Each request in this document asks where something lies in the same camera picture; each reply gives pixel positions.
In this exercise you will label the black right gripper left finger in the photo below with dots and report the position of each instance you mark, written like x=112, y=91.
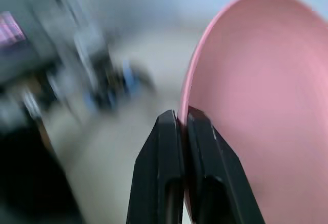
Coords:
x=159, y=162

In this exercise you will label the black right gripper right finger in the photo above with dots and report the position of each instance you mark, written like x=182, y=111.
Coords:
x=217, y=172

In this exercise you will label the pink plate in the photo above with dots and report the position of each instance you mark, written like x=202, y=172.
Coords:
x=266, y=85

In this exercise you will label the dark blurred furniture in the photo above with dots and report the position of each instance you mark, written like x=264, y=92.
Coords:
x=23, y=172

